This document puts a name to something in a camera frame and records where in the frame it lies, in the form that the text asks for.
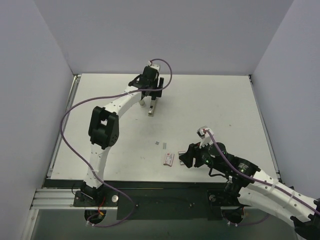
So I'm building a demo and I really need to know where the aluminium frame rail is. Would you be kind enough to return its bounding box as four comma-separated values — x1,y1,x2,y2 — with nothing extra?
29,73,82,210

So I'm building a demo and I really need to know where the red white staple box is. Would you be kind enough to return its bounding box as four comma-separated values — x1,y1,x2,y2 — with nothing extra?
163,152,175,167

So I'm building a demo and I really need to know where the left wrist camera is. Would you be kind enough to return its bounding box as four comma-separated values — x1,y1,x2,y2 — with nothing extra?
147,61,161,75

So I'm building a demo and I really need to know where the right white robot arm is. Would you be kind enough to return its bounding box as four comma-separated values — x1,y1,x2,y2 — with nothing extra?
179,142,320,240

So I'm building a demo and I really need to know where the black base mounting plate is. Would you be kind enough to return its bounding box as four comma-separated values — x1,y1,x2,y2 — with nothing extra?
71,182,245,224

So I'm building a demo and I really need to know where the large black beige stapler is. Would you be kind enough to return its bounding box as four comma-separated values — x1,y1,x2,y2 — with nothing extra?
148,98,157,117

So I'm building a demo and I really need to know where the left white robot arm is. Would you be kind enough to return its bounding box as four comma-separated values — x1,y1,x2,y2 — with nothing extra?
80,63,164,206

